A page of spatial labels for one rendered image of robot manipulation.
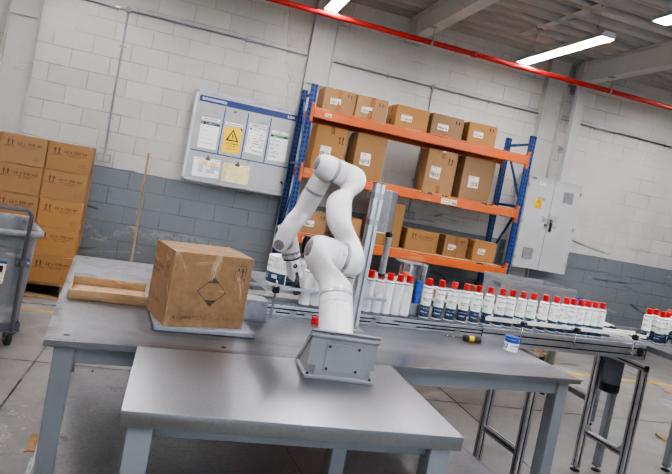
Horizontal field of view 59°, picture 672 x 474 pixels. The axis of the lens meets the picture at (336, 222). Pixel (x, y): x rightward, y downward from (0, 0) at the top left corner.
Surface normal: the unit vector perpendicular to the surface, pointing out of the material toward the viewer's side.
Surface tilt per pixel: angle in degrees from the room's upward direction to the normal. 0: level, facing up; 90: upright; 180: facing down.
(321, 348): 90
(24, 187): 90
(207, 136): 91
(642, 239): 90
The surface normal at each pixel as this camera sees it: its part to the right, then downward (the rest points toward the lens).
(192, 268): 0.52, 0.14
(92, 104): 0.25, 0.10
